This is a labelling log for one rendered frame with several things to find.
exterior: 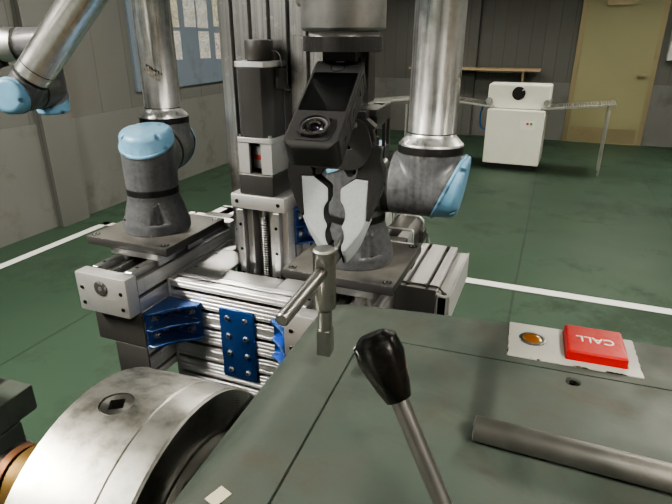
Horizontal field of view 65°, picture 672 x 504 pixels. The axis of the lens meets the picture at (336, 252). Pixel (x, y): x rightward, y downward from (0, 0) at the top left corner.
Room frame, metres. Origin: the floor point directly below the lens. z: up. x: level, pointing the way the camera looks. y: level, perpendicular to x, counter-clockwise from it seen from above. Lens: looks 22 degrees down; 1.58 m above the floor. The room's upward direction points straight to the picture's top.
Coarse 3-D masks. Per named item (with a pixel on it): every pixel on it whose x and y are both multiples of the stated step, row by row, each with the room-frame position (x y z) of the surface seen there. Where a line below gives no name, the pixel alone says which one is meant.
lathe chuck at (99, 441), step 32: (96, 384) 0.46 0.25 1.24; (128, 384) 0.47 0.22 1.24; (160, 384) 0.47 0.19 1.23; (192, 384) 0.48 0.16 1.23; (64, 416) 0.42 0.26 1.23; (96, 416) 0.42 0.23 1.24; (128, 416) 0.41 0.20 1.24; (64, 448) 0.38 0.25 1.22; (96, 448) 0.38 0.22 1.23; (32, 480) 0.36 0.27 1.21; (64, 480) 0.36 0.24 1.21; (96, 480) 0.35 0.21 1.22
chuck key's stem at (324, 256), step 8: (320, 248) 0.46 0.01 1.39; (328, 248) 0.46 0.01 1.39; (320, 256) 0.45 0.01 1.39; (328, 256) 0.45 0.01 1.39; (320, 264) 0.45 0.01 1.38; (328, 264) 0.45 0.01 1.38; (328, 272) 0.45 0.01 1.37; (328, 280) 0.45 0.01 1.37; (320, 288) 0.45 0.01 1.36; (328, 288) 0.45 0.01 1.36; (320, 296) 0.45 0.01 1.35; (328, 296) 0.45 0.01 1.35; (320, 304) 0.45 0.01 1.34; (328, 304) 0.45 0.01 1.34; (320, 312) 0.45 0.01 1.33; (328, 312) 0.45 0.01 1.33; (320, 320) 0.45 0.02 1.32; (328, 320) 0.45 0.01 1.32; (320, 328) 0.45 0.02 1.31; (328, 328) 0.45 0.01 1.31; (320, 336) 0.45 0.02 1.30; (328, 336) 0.45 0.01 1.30; (320, 344) 0.45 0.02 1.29; (328, 344) 0.45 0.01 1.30; (320, 352) 0.45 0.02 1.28; (328, 352) 0.45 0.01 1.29
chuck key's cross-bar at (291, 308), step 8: (384, 160) 0.67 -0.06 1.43; (336, 248) 0.49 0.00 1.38; (336, 256) 0.48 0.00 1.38; (320, 272) 0.44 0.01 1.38; (312, 280) 0.42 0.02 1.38; (320, 280) 0.43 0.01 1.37; (304, 288) 0.40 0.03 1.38; (312, 288) 0.41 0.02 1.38; (296, 296) 0.39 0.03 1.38; (304, 296) 0.39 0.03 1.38; (288, 304) 0.38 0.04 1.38; (296, 304) 0.38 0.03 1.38; (280, 312) 0.36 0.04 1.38; (288, 312) 0.37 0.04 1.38; (296, 312) 0.37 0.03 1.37; (280, 320) 0.36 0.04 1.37; (288, 320) 0.36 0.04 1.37
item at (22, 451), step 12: (24, 444) 0.51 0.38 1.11; (36, 444) 0.51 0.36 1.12; (0, 456) 0.49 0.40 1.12; (12, 456) 0.49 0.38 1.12; (24, 456) 0.48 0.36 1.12; (0, 468) 0.47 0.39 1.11; (12, 468) 0.47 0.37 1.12; (0, 480) 0.47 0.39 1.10; (12, 480) 0.46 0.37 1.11; (0, 492) 0.45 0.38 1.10
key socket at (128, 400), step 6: (114, 396) 0.44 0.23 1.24; (120, 396) 0.44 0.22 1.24; (126, 396) 0.44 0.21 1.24; (102, 402) 0.44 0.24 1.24; (108, 402) 0.44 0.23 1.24; (114, 402) 0.44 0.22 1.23; (120, 402) 0.44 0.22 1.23; (126, 402) 0.44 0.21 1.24; (132, 402) 0.44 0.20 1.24; (102, 408) 0.43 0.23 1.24; (108, 408) 0.43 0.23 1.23; (114, 408) 0.44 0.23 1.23; (120, 408) 0.43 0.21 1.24; (126, 408) 0.43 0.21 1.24; (108, 414) 0.42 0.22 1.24; (114, 414) 0.42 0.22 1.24
